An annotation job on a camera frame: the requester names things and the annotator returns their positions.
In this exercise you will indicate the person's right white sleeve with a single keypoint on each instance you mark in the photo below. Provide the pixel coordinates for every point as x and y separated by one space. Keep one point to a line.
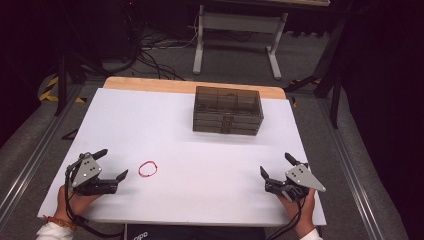
311 236

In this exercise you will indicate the person's right hand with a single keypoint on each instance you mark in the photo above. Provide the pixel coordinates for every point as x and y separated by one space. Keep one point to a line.
301 213

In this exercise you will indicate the black metal stand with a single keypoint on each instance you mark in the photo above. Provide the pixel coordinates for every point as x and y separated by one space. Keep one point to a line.
61 83
335 100

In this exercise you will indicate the white metal desk frame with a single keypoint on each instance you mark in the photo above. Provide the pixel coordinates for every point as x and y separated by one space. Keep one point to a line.
240 22

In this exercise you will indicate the clear grey storage box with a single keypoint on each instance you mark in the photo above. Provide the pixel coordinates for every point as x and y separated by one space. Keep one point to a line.
226 110

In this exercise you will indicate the person's white sleeve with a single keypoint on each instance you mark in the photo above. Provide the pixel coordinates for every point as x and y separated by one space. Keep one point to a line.
53 231
311 236

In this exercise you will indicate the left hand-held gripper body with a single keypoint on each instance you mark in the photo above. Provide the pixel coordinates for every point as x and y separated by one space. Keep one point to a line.
87 171

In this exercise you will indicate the yellow black floor tape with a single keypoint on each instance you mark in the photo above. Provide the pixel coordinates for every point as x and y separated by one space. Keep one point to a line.
46 95

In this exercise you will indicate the black triangular bracket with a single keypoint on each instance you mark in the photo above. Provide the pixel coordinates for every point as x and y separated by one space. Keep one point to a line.
70 136

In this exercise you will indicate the white board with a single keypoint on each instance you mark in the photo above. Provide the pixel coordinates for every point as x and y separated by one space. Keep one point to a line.
166 133

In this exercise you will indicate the wooden table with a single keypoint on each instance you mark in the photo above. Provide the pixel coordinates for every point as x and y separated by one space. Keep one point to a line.
150 83

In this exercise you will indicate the aluminium floor rail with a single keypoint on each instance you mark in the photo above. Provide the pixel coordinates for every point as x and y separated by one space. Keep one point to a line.
350 173
33 150

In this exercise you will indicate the person's left white sleeve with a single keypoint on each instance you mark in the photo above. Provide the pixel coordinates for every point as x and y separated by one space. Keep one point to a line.
53 231

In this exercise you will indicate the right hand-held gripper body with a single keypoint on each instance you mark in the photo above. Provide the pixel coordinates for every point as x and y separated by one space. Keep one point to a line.
301 178

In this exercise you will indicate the person's left hand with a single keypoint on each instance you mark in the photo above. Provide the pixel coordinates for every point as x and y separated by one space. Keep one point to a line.
76 205

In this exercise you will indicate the person's dark clothing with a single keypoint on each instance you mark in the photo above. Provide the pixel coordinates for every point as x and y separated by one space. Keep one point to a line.
200 233

